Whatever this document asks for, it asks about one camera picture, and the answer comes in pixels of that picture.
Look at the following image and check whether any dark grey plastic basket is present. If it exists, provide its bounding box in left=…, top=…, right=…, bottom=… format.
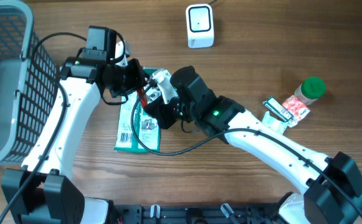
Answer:
left=0, top=1, right=57, bottom=166

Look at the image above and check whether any red chocolate bar packet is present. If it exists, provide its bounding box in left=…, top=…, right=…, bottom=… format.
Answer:
left=137, top=88, right=148, bottom=108

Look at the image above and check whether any large green 3M package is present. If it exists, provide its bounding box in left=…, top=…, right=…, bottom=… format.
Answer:
left=113, top=67, right=166, bottom=154

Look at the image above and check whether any white barcode scanner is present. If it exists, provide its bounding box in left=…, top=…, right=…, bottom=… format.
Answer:
left=185, top=4, right=214, bottom=49

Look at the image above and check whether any yogurt bottle red label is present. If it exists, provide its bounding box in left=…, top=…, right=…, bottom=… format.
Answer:
left=293, top=77, right=326, bottom=105

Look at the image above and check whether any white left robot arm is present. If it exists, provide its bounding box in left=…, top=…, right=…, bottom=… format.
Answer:
left=1, top=26, right=146, bottom=223

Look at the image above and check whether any light teal snack pouch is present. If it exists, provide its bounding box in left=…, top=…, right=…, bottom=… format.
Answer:
left=262, top=111, right=288, bottom=135

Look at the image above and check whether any red yogurt label sleeve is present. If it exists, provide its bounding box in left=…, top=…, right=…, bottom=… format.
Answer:
left=282, top=95, right=310, bottom=128

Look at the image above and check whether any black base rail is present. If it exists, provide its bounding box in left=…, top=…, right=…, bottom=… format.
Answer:
left=108, top=203, right=284, bottom=224

